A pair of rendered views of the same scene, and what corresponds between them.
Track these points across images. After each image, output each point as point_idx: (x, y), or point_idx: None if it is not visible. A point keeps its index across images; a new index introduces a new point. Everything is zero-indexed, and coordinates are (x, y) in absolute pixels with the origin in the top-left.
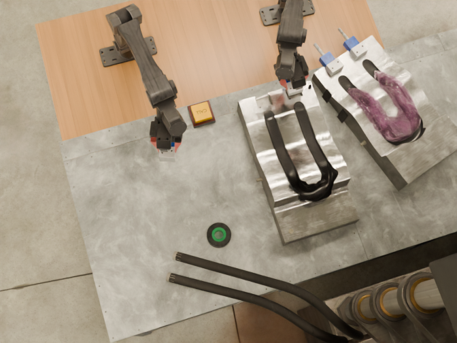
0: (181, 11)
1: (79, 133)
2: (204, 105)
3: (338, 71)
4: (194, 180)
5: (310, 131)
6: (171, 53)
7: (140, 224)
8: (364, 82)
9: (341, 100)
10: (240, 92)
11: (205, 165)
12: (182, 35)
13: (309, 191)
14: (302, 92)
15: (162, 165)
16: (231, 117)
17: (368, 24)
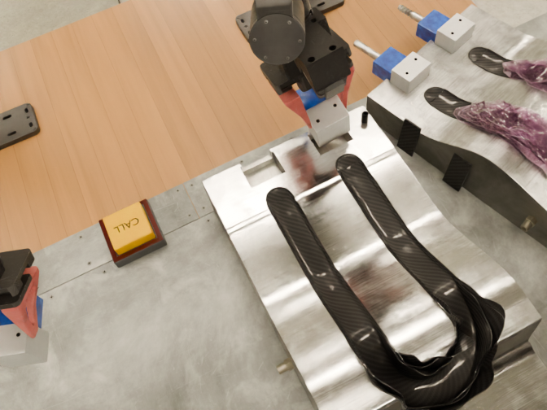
0: (87, 53)
1: None
2: (133, 211)
3: (421, 82)
4: (125, 395)
5: (390, 215)
6: (67, 126)
7: None
8: (486, 90)
9: (444, 136)
10: (216, 172)
11: (150, 351)
12: (90, 91)
13: (426, 378)
14: (351, 132)
15: (45, 371)
16: (203, 227)
17: (456, 1)
